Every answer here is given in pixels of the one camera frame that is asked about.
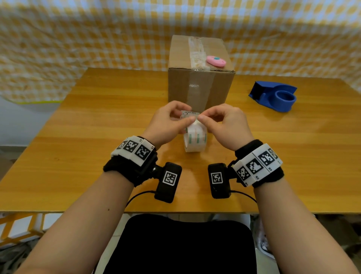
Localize yellow white checkered cloth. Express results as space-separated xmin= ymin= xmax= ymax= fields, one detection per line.
xmin=0 ymin=0 xmax=361 ymax=104

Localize black left wristband white markers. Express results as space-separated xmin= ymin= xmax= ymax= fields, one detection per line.
xmin=103 ymin=135 xmax=158 ymax=187

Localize person's left hand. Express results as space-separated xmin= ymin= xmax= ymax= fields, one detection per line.
xmin=141 ymin=100 xmax=197 ymax=150

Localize black left camera cable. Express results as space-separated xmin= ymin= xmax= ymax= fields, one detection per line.
xmin=125 ymin=190 xmax=156 ymax=208

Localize person's right hand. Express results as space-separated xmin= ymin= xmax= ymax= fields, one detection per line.
xmin=197 ymin=103 xmax=255 ymax=152

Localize yellow metal frame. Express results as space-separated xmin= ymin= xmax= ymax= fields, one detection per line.
xmin=0 ymin=213 xmax=62 ymax=248

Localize brown cardboard box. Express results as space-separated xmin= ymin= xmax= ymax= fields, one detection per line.
xmin=168 ymin=35 xmax=236 ymax=113

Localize person's black trousers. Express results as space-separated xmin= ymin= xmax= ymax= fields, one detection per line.
xmin=103 ymin=214 xmax=258 ymax=274

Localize black right wristband white markers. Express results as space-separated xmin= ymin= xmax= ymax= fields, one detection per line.
xmin=232 ymin=139 xmax=285 ymax=188

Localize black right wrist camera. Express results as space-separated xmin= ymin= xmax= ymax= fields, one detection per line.
xmin=207 ymin=163 xmax=232 ymax=199

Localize person's left forearm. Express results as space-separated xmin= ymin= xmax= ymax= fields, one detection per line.
xmin=15 ymin=170 xmax=135 ymax=274

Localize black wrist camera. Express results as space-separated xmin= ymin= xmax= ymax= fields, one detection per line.
xmin=154 ymin=162 xmax=183 ymax=204
xmin=207 ymin=163 xmax=232 ymax=199

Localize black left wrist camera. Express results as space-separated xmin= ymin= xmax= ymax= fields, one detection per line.
xmin=154 ymin=162 xmax=183 ymax=204

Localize black wristband white markers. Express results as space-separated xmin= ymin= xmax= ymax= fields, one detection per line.
xmin=103 ymin=135 xmax=158 ymax=187
xmin=232 ymin=139 xmax=285 ymax=188

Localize clear tape roll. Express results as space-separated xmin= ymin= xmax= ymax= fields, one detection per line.
xmin=183 ymin=111 xmax=208 ymax=153

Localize black camera cable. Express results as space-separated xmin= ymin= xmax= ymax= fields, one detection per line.
xmin=231 ymin=190 xmax=258 ymax=204
xmin=125 ymin=190 xmax=156 ymax=208

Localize black right camera cable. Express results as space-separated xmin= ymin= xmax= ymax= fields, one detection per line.
xmin=231 ymin=190 xmax=258 ymax=204

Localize blue tape dispenser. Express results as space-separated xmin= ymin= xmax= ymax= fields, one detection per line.
xmin=248 ymin=81 xmax=298 ymax=113

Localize pink oval cutter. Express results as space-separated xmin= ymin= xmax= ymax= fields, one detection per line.
xmin=206 ymin=55 xmax=227 ymax=68

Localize person's right forearm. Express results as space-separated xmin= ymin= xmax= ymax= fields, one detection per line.
xmin=253 ymin=178 xmax=359 ymax=274

